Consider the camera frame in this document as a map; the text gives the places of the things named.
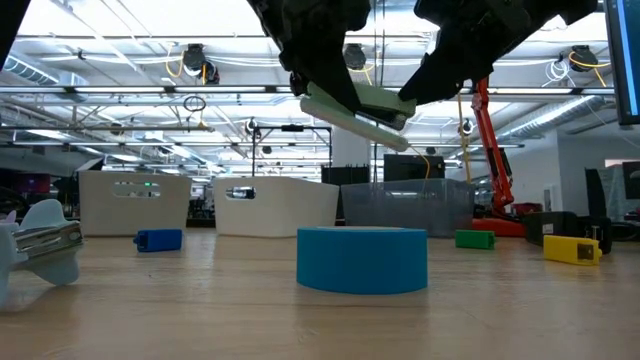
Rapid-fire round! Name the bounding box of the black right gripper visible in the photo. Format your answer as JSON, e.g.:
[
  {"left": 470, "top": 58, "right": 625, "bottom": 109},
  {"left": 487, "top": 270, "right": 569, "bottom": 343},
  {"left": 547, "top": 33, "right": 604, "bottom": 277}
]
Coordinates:
[{"left": 398, "top": 0, "right": 531, "bottom": 105}]

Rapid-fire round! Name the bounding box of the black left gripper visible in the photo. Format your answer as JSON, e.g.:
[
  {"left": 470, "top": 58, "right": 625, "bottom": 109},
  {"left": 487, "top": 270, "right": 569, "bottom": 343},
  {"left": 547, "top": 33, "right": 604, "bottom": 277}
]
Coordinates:
[{"left": 247, "top": 0, "right": 371, "bottom": 114}]

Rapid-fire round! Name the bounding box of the green mini stapler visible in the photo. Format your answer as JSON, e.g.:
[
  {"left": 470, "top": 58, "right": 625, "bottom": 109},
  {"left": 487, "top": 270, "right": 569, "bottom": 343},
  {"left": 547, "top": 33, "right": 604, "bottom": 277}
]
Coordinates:
[{"left": 454, "top": 229, "right": 496, "bottom": 250}]

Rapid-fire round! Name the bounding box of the blue tape roll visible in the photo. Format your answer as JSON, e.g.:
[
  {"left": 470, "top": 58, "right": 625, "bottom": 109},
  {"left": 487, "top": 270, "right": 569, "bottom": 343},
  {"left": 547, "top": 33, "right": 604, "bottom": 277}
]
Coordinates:
[{"left": 296, "top": 226, "right": 430, "bottom": 296}]

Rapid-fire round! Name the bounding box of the yellow mini stapler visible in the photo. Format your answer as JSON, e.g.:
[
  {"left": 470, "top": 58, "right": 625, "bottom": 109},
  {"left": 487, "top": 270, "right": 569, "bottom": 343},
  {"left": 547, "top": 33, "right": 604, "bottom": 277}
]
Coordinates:
[{"left": 543, "top": 234, "right": 603, "bottom": 267}]

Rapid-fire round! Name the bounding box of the blue mini stapler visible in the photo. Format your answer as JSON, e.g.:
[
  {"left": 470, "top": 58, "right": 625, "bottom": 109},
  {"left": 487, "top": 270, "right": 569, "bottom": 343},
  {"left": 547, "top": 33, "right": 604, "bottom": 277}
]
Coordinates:
[{"left": 133, "top": 228, "right": 184, "bottom": 253}]

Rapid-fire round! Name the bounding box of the red desk lamp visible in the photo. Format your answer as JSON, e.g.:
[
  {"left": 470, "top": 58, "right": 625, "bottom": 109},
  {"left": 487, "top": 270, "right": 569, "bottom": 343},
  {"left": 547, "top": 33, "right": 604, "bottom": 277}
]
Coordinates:
[{"left": 472, "top": 77, "right": 526, "bottom": 238}]

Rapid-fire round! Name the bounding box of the wide black background display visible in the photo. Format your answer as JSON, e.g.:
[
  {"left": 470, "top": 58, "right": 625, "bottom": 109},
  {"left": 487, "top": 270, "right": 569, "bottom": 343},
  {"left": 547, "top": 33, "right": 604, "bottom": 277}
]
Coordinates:
[{"left": 383, "top": 153, "right": 446, "bottom": 183}]

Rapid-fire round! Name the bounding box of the low black background display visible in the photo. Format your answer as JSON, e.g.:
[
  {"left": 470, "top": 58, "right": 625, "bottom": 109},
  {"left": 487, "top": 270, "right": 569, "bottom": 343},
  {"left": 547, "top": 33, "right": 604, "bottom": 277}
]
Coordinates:
[{"left": 321, "top": 164, "right": 372, "bottom": 221}]

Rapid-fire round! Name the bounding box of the dark translucent plastic bin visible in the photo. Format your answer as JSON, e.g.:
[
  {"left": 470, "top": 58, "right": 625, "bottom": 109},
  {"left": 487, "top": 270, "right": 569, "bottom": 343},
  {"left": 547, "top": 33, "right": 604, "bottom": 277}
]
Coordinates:
[{"left": 341, "top": 178, "right": 476, "bottom": 239}]

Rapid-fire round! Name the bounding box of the white plastic bin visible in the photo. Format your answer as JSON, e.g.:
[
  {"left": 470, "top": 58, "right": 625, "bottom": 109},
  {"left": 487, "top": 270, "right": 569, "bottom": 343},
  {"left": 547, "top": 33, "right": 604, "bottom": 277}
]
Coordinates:
[{"left": 213, "top": 176, "right": 340, "bottom": 238}]

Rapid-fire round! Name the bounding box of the black computer monitor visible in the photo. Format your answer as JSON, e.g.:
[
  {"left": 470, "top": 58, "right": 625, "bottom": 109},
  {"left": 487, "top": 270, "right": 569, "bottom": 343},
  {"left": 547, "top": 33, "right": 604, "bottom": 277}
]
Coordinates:
[{"left": 603, "top": 0, "right": 640, "bottom": 126}]

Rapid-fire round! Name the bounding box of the light grey plastic bin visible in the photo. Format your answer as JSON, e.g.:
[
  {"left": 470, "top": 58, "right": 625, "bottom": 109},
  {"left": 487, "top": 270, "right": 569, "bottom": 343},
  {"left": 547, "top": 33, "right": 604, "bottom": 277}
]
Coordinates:
[{"left": 78, "top": 170, "right": 193, "bottom": 237}]

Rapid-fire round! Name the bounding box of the black ceiling cable reel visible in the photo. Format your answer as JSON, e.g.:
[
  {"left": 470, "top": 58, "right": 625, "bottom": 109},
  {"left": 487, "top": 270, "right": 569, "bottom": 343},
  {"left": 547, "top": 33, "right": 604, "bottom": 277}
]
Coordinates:
[
  {"left": 182, "top": 43, "right": 221, "bottom": 85},
  {"left": 343, "top": 43, "right": 369, "bottom": 71},
  {"left": 568, "top": 44, "right": 600, "bottom": 74}
]

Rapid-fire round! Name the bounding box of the black tube frame stand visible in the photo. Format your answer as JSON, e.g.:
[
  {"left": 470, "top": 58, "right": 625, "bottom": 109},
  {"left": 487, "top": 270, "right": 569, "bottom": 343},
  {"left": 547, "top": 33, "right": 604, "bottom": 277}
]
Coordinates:
[{"left": 251, "top": 124, "right": 334, "bottom": 180}]

